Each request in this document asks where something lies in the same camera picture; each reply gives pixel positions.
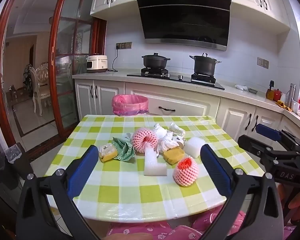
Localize low black cooking pot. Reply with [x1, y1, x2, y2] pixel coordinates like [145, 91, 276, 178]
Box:
[142, 53, 171, 69]

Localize white angled foam strip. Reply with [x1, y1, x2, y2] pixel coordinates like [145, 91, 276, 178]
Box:
[144, 142, 167, 177]

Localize speckled white countertop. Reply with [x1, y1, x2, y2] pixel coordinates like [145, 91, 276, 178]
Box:
[72, 70, 300, 123]

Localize green dish cloth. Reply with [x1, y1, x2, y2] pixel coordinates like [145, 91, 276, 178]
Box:
[112, 137, 136, 161]

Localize black bin with clear bag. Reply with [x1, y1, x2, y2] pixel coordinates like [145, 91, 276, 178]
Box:
[0, 142, 34, 190]

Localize white foam block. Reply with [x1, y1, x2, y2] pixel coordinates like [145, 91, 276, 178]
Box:
[184, 137, 206, 159]

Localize white dining chair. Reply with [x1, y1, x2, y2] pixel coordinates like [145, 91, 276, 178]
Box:
[30, 62, 53, 117]

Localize wooden glass sliding door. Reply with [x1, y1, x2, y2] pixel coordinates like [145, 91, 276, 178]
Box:
[49, 0, 108, 137]

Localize white cabinet drawer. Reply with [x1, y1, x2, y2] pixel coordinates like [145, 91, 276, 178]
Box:
[125, 82, 220, 117]

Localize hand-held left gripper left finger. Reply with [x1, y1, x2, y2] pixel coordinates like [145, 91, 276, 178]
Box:
[15, 145, 108, 240]

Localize black gas stove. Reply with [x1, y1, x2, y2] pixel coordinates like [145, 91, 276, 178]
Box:
[126, 67, 225, 90]

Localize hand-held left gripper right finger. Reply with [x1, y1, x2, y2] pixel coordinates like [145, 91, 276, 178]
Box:
[200, 144, 285, 240]

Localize yellow sponge with white top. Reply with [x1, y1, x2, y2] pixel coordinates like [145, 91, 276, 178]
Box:
[98, 143, 118, 163]

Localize white rice cooker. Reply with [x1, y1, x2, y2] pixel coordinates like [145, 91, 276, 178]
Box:
[86, 54, 108, 73]

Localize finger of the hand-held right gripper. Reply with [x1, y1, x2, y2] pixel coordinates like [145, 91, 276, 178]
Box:
[255, 124, 300, 147]
[237, 134, 278, 160]

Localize red wooden door frame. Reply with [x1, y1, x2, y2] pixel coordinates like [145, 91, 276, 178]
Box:
[0, 0, 25, 153]

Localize plain yellow sponge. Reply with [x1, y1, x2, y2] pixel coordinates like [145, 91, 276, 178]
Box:
[163, 148, 185, 165]

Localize black power cable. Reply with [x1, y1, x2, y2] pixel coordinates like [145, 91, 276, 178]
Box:
[107, 47, 119, 72]

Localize yellow cloth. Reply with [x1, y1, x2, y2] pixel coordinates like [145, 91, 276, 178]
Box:
[276, 100, 292, 110]

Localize crumpled white plastic bag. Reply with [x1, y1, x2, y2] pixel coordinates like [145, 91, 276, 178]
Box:
[152, 124, 181, 153]

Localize orange knife block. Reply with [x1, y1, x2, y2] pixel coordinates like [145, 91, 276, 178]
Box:
[266, 80, 275, 99]

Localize black range hood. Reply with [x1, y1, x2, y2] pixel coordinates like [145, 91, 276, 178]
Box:
[136, 0, 232, 52]

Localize tall black cooking pot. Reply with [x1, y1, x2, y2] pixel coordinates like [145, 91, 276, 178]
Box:
[189, 53, 222, 77]

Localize green checked tablecloth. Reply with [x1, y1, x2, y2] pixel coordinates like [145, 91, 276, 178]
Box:
[44, 114, 265, 224]

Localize trash bin with pink bag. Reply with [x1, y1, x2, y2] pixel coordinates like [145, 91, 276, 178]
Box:
[112, 94, 149, 117]

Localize steel thermos bottle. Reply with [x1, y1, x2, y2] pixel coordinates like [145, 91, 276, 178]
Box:
[286, 83, 296, 107]

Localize small pink foam fruit net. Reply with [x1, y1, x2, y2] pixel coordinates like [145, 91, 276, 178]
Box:
[174, 156, 200, 187]

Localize person's pink pajama pants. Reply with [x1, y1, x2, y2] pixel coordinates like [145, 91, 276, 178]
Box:
[106, 205, 300, 240]

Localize white base kitchen cabinets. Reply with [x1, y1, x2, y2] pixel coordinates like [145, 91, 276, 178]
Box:
[74, 79, 300, 140]

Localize large pink foam fruit net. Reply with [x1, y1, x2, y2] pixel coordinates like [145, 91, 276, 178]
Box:
[132, 127, 158, 154]

